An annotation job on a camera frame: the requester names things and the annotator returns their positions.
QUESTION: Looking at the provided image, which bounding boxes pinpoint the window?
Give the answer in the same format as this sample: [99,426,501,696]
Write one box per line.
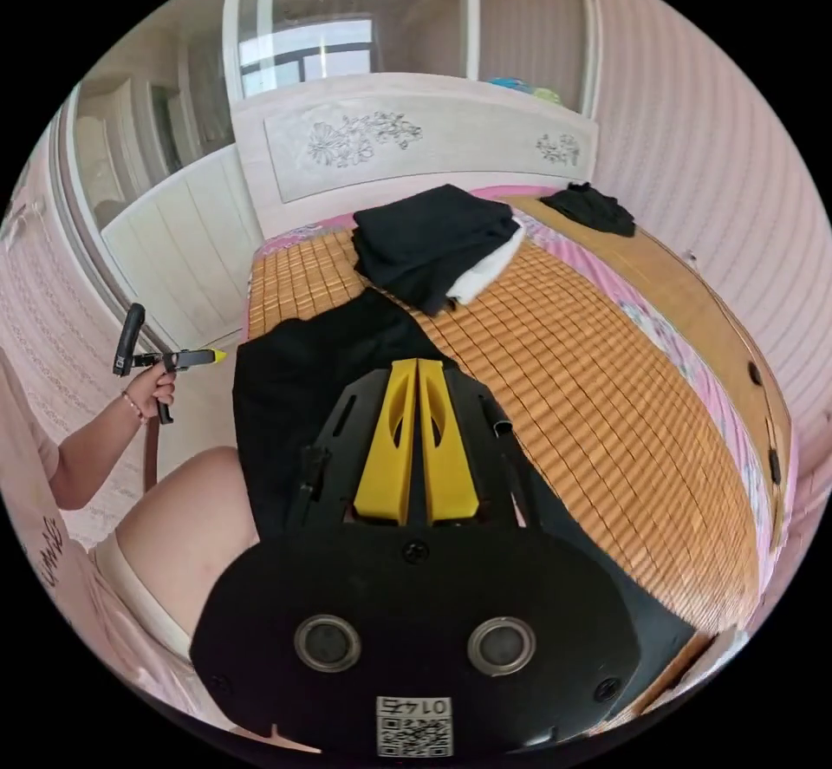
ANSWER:
[237,16,377,99]

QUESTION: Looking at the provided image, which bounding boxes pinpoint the pile of clothes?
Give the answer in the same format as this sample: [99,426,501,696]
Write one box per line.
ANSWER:
[352,183,528,319]

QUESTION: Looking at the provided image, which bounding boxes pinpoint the crumpled black garment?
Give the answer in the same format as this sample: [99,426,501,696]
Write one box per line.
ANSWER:
[538,180,638,239]

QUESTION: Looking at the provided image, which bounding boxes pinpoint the black long pants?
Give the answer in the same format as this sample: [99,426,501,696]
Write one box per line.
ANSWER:
[231,287,698,661]

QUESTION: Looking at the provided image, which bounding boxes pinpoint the person's left forearm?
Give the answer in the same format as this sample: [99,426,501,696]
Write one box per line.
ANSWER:
[48,391,148,512]

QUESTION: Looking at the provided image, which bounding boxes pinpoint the person's left hand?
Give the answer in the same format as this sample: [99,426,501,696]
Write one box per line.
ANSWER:
[125,366,179,424]

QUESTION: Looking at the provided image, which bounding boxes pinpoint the person's body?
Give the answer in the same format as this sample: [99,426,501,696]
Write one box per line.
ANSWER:
[0,346,326,754]

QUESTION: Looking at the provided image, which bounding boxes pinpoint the white panelled cupboard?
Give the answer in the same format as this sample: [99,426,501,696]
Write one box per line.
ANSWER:
[100,143,264,350]

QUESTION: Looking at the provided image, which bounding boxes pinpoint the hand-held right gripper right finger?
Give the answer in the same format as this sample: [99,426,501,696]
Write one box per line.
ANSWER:
[417,358,481,520]

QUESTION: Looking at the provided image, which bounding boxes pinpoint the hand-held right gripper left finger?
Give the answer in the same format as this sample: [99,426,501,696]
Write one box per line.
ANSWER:
[353,358,419,521]

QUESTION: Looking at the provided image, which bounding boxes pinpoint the bed with woven mat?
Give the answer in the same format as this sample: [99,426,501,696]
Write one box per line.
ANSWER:
[231,71,802,721]

